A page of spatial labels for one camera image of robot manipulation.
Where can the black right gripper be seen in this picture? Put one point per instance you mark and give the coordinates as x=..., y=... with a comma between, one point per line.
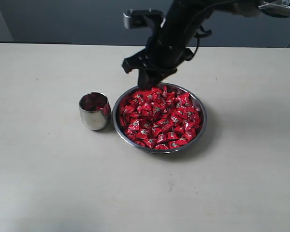
x=165, y=49

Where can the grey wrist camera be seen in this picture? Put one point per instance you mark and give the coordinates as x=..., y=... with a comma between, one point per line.
x=137, y=19

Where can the red wrapped candy top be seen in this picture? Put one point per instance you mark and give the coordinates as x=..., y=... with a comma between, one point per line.
x=156, y=91

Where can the red candy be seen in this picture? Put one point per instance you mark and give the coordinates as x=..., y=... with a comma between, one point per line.
x=134, y=125
x=162, y=144
x=92, y=106
x=184, y=100
x=156, y=91

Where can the stainless steel cup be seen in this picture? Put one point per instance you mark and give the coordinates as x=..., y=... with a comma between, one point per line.
x=97, y=120

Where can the red wrapped candy front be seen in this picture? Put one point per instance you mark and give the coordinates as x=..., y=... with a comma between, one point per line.
x=162, y=144

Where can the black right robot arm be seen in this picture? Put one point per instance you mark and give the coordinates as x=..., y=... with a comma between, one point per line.
x=246, y=8

